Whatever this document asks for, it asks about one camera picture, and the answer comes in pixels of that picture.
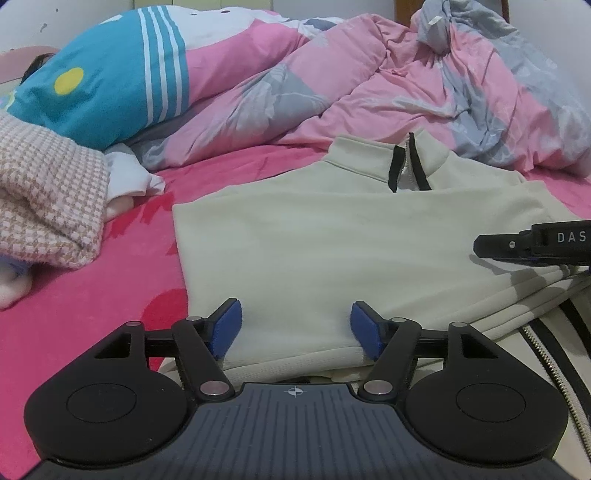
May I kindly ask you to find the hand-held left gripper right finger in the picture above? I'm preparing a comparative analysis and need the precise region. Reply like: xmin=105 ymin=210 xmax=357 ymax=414
xmin=350 ymin=300 xmax=503 ymax=402

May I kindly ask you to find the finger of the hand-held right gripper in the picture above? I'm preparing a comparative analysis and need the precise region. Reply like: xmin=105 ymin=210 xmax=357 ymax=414
xmin=475 ymin=230 xmax=537 ymax=265

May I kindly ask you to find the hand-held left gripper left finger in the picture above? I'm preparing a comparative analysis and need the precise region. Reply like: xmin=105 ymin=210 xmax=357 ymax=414
xmin=92 ymin=298 xmax=243 ymax=402

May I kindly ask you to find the beige zip jacket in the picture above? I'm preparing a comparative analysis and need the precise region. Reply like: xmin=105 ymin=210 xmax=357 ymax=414
xmin=157 ymin=131 xmax=591 ymax=480

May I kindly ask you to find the pink floral blanket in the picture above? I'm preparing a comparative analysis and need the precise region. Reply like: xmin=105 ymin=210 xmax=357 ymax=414
xmin=0 ymin=138 xmax=591 ymax=480

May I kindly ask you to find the white cloth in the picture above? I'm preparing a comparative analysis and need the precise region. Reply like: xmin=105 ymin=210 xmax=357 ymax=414
xmin=104 ymin=143 xmax=166 ymax=219

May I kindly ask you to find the pink grey floral quilt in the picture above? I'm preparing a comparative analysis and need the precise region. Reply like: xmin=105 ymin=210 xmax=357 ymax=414
xmin=134 ymin=0 xmax=591 ymax=178

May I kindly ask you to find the pink houndstooth cloth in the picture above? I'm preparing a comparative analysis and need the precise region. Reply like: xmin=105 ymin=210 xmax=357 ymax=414
xmin=0 ymin=111 xmax=112 ymax=268

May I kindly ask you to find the blue pink cartoon pillow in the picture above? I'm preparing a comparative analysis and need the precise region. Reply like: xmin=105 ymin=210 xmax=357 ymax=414
xmin=9 ymin=4 xmax=333 ymax=151

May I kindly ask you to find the pink white headboard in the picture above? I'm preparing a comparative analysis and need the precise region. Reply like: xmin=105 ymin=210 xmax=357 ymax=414
xmin=0 ymin=46 xmax=61 ymax=86

